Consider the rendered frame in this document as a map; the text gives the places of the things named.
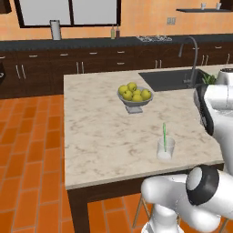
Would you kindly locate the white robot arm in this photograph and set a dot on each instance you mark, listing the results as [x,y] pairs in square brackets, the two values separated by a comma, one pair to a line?
[170,194]

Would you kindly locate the green straw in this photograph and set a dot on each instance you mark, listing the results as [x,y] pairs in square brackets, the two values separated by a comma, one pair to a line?
[164,133]

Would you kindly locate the clear glass cup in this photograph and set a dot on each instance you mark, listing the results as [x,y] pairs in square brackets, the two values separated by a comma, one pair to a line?
[165,154]

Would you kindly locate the white cup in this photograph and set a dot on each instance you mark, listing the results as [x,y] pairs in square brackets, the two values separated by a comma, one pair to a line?
[203,6]
[218,5]

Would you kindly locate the grey fruit bowl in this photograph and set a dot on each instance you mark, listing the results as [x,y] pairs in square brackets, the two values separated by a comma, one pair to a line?
[134,104]

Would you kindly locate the yellow-green apple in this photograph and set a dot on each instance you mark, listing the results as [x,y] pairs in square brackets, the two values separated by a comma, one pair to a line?
[127,96]
[146,94]
[123,89]
[138,92]
[137,98]
[132,86]

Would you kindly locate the dark brown cupboard run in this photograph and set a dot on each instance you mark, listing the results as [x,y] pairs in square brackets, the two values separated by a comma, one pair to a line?
[100,60]

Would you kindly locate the dark grey sink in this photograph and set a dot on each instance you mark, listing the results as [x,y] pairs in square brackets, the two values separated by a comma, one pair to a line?
[170,79]

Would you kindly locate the yellowish bottle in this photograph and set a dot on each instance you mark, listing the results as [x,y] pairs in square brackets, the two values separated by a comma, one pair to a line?
[113,32]

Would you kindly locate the dark brown bottle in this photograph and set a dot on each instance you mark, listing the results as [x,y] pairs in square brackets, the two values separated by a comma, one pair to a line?
[117,32]

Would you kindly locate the hob with grey grates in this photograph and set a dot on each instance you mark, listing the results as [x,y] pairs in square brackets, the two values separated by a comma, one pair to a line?
[154,38]

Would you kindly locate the dark brown island base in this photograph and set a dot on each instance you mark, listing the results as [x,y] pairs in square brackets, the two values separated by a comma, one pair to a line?
[79,206]

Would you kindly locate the grey curved tap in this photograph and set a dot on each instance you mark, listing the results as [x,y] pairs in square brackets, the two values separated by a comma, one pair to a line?
[194,57]

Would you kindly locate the metal-legged stool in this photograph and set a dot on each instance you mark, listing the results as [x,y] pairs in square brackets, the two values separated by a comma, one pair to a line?
[138,212]

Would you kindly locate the green plant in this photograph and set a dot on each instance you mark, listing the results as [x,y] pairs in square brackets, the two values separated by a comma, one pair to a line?
[209,79]

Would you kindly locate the white paper towel roll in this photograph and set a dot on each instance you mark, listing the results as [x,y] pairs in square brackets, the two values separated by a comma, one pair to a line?
[55,29]

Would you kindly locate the dark-framed window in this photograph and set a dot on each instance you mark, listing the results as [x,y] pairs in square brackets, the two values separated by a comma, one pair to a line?
[69,12]

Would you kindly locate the grey wall socket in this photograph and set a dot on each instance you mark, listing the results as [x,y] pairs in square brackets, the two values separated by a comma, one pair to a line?
[171,21]

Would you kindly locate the dark wall shelf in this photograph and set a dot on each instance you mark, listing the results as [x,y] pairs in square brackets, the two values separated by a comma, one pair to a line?
[203,10]

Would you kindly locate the dark brown wall cupboard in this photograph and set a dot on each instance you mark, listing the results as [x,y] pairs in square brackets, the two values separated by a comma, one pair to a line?
[4,6]
[227,3]

